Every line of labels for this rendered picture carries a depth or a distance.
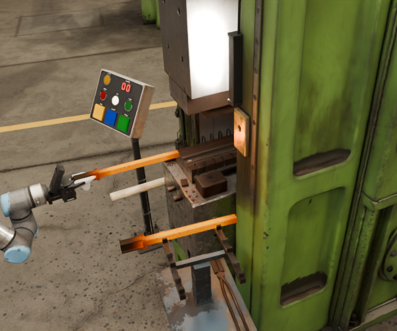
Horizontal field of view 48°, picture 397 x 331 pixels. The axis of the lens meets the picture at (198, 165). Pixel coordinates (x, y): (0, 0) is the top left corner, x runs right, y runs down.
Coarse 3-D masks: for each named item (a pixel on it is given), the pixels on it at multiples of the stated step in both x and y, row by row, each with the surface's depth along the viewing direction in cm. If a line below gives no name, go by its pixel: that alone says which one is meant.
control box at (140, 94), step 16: (112, 80) 237; (128, 80) 230; (96, 96) 244; (112, 96) 237; (128, 96) 230; (144, 96) 226; (128, 112) 230; (144, 112) 230; (112, 128) 237; (128, 128) 230
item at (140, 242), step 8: (224, 216) 173; (232, 216) 173; (200, 224) 170; (208, 224) 170; (216, 224) 171; (224, 224) 172; (160, 232) 168; (168, 232) 167; (176, 232) 167; (184, 232) 168; (192, 232) 169; (120, 240) 164; (128, 240) 164; (136, 240) 163; (144, 240) 164; (152, 240) 165; (160, 240) 166; (128, 248) 165; (136, 248) 165; (144, 248) 165
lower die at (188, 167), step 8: (232, 136) 222; (200, 144) 217; (208, 144) 215; (216, 144) 215; (224, 144) 215; (184, 152) 211; (192, 152) 210; (200, 152) 208; (224, 152) 208; (176, 160) 217; (192, 160) 204; (200, 160) 204; (208, 160) 204; (216, 160) 204; (232, 160) 206; (184, 168) 208; (192, 168) 200; (200, 168) 200; (208, 168) 202; (192, 176) 201
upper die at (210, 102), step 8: (176, 88) 186; (176, 96) 189; (184, 96) 180; (208, 96) 182; (216, 96) 183; (224, 96) 185; (184, 104) 183; (192, 104) 181; (200, 104) 182; (208, 104) 184; (216, 104) 186; (224, 104) 187; (192, 112) 183
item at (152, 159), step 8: (168, 152) 199; (176, 152) 199; (136, 160) 194; (144, 160) 194; (152, 160) 195; (160, 160) 197; (96, 168) 189; (112, 168) 190; (120, 168) 190; (128, 168) 192; (80, 176) 185; (88, 176) 185; (96, 176) 188; (104, 176) 189
